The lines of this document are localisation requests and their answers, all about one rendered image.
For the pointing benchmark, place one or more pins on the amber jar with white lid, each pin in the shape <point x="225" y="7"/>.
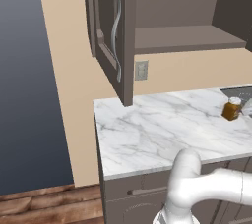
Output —
<point x="231" y="109"/>

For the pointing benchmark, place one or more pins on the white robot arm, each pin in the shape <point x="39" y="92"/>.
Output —
<point x="197" y="185"/>

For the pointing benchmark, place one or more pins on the open grey cabinet door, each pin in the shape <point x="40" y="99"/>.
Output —
<point x="111" y="31"/>

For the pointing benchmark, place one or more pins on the grey wall cabinet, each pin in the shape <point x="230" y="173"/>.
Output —
<point x="190" y="15"/>

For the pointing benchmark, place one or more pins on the grey base cabinet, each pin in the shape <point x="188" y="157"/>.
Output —
<point x="138" y="198"/>

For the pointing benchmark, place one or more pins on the grey wall socket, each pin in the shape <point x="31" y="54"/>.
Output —
<point x="141" y="70"/>

